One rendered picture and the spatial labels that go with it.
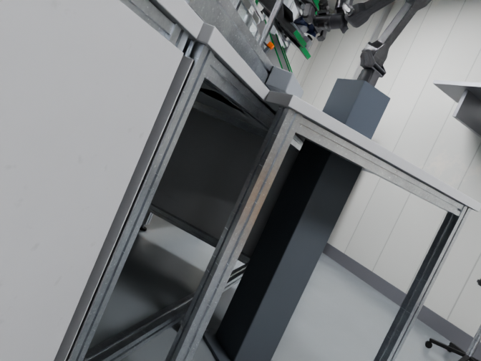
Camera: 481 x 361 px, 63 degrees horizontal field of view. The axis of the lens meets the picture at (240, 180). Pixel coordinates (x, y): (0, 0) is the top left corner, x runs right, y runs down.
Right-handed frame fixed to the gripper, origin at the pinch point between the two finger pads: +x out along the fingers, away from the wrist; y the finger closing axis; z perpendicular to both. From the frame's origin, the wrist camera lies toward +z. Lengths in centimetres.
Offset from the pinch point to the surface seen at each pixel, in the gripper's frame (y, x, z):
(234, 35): 69, -22, -45
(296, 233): 11, -21, -84
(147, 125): 92, -28, -74
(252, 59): 54, -17, -44
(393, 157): 22, -49, -58
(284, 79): 37, -18, -41
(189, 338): 50, -16, -116
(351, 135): 37, -42, -57
